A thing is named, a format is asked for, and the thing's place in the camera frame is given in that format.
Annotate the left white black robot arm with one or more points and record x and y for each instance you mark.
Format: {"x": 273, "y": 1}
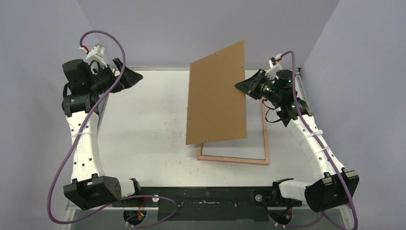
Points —
{"x": 84, "y": 124}

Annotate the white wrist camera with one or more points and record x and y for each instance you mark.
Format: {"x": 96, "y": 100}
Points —
{"x": 95, "y": 53}
{"x": 275, "y": 66}

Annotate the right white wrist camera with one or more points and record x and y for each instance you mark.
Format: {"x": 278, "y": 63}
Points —
{"x": 275, "y": 66}

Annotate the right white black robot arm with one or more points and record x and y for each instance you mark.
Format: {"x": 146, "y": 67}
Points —
{"x": 333, "y": 184}

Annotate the brown cardboard backing board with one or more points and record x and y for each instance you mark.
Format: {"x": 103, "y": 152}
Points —
{"x": 216, "y": 110}

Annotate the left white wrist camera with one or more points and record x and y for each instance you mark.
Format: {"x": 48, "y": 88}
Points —
{"x": 95, "y": 53}

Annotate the aluminium front rail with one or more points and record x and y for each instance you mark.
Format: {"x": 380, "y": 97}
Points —
{"x": 87, "y": 197}

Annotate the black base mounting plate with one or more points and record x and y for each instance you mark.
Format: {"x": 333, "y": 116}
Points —
{"x": 213, "y": 203}

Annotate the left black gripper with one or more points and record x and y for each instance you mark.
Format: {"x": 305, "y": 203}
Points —
{"x": 129, "y": 78}

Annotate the pink wooden picture frame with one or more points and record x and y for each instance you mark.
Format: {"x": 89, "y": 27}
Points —
{"x": 265, "y": 161}

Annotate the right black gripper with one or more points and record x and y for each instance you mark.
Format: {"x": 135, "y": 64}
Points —
{"x": 257, "y": 86}

